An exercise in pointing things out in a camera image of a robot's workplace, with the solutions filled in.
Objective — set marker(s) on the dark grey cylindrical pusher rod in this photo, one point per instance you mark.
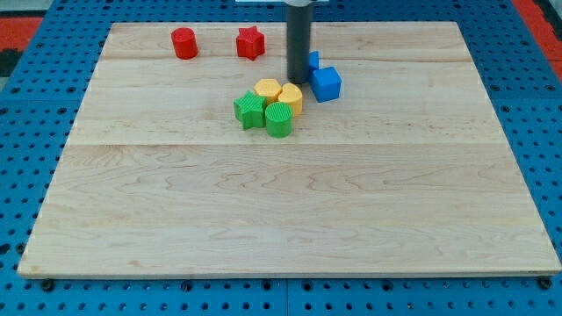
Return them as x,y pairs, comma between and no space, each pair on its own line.
298,36

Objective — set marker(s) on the blue cube block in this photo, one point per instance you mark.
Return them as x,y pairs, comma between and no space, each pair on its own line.
325,84

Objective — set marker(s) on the blue block behind rod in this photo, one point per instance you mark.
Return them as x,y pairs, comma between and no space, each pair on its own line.
313,61

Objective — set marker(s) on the light wooden board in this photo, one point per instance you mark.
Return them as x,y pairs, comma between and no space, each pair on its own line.
407,174

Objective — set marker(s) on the yellow heart block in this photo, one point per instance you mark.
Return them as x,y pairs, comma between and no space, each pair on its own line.
291,94

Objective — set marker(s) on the red cylinder block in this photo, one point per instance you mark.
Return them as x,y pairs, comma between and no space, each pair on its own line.
185,43

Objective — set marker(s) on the red star block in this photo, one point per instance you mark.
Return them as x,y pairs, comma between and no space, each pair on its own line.
250,42

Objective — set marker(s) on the green star block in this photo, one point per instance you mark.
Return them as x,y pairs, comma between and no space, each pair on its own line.
249,110

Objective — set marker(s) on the yellow hexagon block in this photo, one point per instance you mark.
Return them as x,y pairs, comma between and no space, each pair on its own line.
269,89

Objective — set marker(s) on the green cylinder block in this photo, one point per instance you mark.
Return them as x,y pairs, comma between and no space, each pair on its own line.
278,118

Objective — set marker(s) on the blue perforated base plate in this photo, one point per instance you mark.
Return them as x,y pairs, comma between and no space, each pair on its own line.
41,98

